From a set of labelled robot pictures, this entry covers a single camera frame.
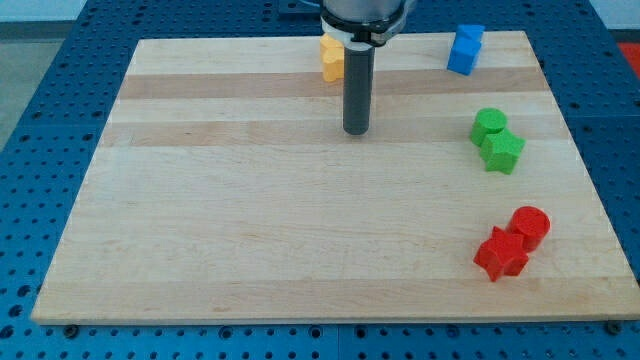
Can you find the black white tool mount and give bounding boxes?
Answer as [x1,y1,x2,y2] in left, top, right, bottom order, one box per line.
[321,8,406,50]

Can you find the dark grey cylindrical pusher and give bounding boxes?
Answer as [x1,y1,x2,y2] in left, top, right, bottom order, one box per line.
[343,48,375,135]

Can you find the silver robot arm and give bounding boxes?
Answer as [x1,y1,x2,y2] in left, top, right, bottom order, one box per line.
[320,0,415,136]

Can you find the yellow hexagon block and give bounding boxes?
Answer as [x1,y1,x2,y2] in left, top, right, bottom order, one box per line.
[321,48,344,82]

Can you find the wooden board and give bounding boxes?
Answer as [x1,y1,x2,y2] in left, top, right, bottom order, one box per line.
[31,31,639,325]

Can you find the yellow heart block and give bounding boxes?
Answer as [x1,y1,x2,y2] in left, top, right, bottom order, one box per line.
[320,33,344,53]

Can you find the blue cube block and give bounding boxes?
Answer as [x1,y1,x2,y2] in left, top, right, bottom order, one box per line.
[447,37,482,76]

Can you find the blue pentagon block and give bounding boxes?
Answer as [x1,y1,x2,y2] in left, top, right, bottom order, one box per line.
[455,24,485,42]

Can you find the green cylinder block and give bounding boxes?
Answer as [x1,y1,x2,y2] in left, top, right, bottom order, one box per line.
[470,107,508,147]

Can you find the green star block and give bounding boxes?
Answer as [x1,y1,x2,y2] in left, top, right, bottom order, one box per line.
[480,129,526,175]

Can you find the red cylinder block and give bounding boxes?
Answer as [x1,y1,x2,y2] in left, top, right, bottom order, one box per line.
[506,206,551,252]

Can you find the red star block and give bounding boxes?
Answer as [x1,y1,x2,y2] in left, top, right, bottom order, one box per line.
[474,226,529,282]

